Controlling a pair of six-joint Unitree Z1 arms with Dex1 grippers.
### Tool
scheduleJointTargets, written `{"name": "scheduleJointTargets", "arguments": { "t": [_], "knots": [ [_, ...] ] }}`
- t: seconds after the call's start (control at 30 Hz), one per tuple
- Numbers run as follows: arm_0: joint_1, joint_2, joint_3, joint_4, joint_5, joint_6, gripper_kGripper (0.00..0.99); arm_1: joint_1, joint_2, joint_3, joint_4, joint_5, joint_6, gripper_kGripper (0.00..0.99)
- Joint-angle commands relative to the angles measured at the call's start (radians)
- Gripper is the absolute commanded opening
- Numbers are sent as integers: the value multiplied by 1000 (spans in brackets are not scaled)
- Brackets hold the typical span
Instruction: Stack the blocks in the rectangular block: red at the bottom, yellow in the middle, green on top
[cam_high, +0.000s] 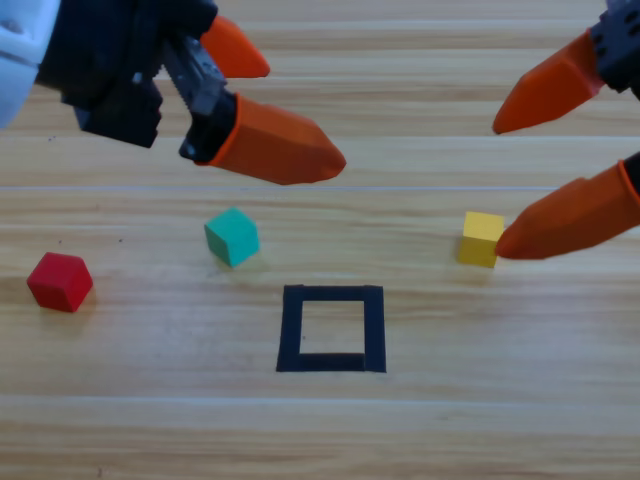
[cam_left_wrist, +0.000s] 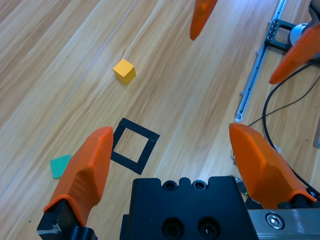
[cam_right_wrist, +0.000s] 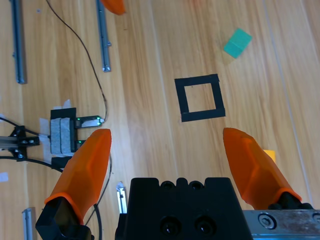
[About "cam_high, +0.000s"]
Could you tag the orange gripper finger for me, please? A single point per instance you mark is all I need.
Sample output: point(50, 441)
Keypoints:
point(280, 150)
point(570, 220)

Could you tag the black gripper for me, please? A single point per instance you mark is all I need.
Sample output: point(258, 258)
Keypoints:
point(622, 45)
point(110, 40)

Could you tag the yellow wooden cube block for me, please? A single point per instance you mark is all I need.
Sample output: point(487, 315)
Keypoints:
point(477, 240)

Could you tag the green wooden cube block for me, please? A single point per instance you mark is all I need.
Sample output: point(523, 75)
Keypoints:
point(232, 237)

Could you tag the red wooden cube block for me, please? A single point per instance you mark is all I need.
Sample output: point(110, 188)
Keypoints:
point(60, 285)

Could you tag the black tape square outline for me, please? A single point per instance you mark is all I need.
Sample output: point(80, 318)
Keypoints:
point(290, 330)

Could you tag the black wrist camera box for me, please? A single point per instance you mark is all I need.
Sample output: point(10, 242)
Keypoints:
point(120, 120)

